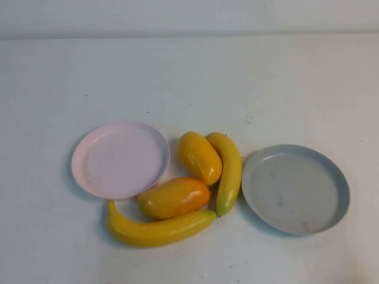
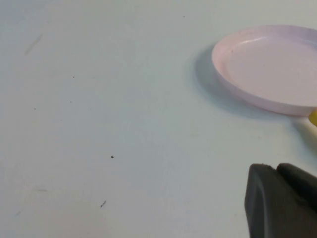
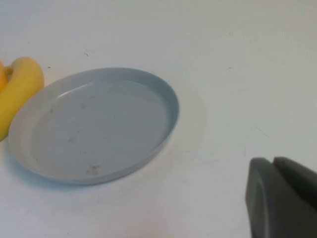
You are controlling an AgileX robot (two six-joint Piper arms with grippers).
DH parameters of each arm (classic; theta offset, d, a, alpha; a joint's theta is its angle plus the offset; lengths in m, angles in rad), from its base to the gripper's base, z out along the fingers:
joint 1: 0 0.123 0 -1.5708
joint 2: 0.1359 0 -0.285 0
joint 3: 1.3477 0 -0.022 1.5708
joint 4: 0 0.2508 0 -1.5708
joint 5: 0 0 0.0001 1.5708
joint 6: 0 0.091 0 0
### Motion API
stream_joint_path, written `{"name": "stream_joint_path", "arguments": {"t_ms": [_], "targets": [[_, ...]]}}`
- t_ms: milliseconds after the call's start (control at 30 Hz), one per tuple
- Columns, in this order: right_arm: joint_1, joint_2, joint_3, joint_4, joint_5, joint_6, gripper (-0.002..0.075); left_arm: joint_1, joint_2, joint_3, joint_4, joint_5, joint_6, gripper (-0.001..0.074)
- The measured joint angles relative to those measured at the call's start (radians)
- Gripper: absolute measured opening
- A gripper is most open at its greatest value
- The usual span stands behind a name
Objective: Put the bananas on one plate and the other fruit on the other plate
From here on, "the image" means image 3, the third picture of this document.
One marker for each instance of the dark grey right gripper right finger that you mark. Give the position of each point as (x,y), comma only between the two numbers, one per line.
(299,178)

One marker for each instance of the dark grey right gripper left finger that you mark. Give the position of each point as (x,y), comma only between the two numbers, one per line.
(272,203)

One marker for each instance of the grey-blue round plate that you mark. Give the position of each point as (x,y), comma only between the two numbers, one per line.
(99,129)

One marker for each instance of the short yellow plastic banana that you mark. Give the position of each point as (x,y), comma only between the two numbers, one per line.
(22,91)

